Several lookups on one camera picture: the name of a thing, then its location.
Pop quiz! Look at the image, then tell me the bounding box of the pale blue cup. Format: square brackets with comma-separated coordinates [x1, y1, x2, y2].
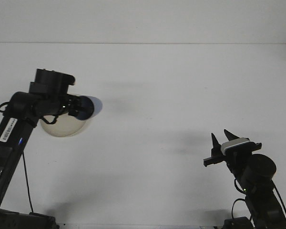
[75, 95, 102, 121]

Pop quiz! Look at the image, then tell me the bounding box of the pale round plate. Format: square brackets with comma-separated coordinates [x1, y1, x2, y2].
[40, 114, 88, 138]

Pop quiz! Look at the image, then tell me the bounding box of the pale grey camera box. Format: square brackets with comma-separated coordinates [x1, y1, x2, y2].
[220, 137, 256, 155]

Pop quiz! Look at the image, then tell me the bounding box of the thin black cable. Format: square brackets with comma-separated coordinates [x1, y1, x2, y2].
[231, 198, 248, 219]
[273, 186, 286, 227]
[22, 152, 34, 214]

